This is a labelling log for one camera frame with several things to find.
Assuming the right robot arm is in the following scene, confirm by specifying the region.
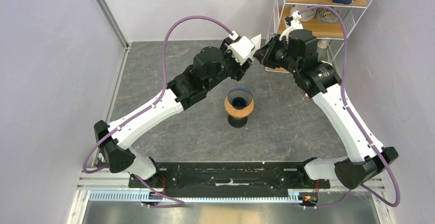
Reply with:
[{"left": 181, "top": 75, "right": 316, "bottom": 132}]
[{"left": 254, "top": 29, "right": 399, "bottom": 189}]

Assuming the orange coffee dripper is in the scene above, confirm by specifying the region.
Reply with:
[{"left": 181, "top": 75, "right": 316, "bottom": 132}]
[{"left": 224, "top": 98, "right": 254, "bottom": 128}]

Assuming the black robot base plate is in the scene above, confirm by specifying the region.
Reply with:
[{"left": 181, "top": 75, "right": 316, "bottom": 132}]
[{"left": 146, "top": 161, "right": 330, "bottom": 198}]

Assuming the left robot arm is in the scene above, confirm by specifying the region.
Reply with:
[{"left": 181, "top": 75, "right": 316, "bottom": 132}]
[{"left": 94, "top": 36, "right": 261, "bottom": 188}]

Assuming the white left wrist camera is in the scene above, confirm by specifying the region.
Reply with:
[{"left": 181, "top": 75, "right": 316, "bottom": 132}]
[{"left": 229, "top": 31, "right": 252, "bottom": 65}]

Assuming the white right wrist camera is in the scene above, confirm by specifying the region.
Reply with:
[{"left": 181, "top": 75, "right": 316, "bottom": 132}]
[{"left": 279, "top": 10, "right": 303, "bottom": 42}]

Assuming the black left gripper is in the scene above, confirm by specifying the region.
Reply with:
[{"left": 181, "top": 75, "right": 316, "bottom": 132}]
[{"left": 205, "top": 37, "right": 254, "bottom": 92}]

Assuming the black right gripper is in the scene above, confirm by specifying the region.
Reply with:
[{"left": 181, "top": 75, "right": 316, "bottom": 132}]
[{"left": 252, "top": 32, "right": 301, "bottom": 74}]

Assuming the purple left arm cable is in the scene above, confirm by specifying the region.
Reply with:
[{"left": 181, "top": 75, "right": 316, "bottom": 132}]
[{"left": 82, "top": 15, "right": 239, "bottom": 209}]

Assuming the white jar with label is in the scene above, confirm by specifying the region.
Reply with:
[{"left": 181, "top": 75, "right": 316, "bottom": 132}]
[{"left": 297, "top": 5, "right": 317, "bottom": 22}]

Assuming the white paper coffee filter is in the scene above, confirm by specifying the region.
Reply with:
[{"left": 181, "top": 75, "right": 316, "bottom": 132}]
[{"left": 249, "top": 34, "right": 262, "bottom": 62}]

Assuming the green spray bottle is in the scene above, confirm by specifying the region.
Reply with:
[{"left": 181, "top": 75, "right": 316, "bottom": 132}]
[{"left": 317, "top": 39, "right": 330, "bottom": 61}]

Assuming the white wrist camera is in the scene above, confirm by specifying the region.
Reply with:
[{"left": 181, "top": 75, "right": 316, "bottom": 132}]
[
  {"left": 229, "top": 31, "right": 252, "bottom": 65},
  {"left": 279, "top": 10, "right": 303, "bottom": 42}
]

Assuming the white wire shelf rack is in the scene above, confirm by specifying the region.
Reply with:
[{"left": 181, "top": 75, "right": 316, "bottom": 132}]
[{"left": 266, "top": 0, "right": 373, "bottom": 62}]

